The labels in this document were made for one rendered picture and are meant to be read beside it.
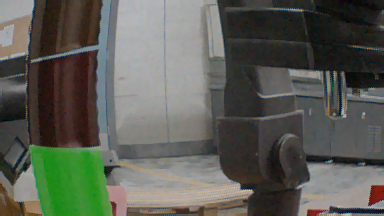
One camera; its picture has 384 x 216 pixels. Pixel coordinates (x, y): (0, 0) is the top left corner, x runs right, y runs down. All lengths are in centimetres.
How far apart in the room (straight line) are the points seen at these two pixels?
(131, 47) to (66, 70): 1167
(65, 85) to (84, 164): 3
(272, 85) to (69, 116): 66
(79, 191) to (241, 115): 67
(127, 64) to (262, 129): 1102
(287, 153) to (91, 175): 65
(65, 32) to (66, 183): 6
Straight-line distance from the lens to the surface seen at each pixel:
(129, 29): 1202
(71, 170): 36
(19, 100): 87
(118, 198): 86
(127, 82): 1202
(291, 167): 101
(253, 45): 61
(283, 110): 102
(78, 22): 36
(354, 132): 899
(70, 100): 36
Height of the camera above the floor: 112
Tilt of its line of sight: 3 degrees down
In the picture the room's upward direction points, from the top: 3 degrees counter-clockwise
